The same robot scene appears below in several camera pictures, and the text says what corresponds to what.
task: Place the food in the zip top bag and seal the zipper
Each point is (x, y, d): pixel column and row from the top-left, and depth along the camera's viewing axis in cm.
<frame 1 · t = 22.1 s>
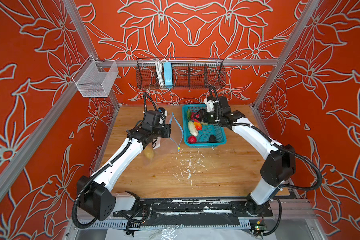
left hand: (169, 126, 78), fingers closed
right hand: (194, 115, 82), fingers open
clear zip top bag: (169, 147, 78), point 18 cm above the table
teal plastic basket: (203, 135, 102), point 2 cm above the table
white radish with leaves: (191, 124, 104), point 5 cm above the table
orange yellow mango: (198, 125, 103), point 5 cm above the table
red fruit front left: (192, 139, 96), point 5 cm above the table
dark avocado: (212, 139, 97), point 5 cm above the table

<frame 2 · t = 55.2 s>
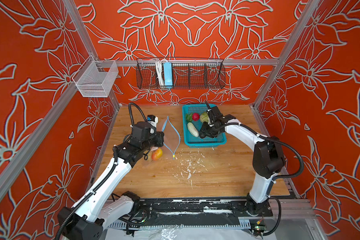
left hand: (163, 132, 74), fingers closed
right hand: (199, 131, 91), fingers open
orange yellow mango: (156, 154, 87), point 7 cm above the table
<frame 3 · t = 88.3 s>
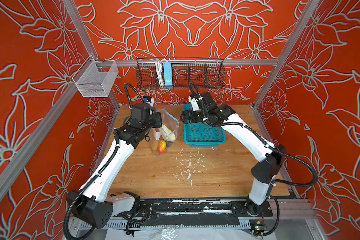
left hand: (158, 112, 73), fingers closed
right hand: (184, 115, 77), fingers open
clear zip top bag: (170, 121, 84), point 22 cm above the table
white radish with leaves: (168, 136, 77), point 22 cm above the table
orange yellow mango: (161, 146, 91), point 7 cm above the table
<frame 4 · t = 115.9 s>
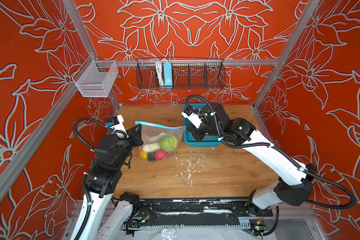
left hand: (140, 124, 61), fingers closed
right hand: (185, 126, 66), fingers closed
clear zip top bag: (151, 131, 68), point 32 cm above the table
white radish with leaves: (150, 147, 70), point 25 cm above the table
green cabbage: (168, 143, 74), point 23 cm above the table
red fruit at back: (160, 154, 73), point 20 cm above the table
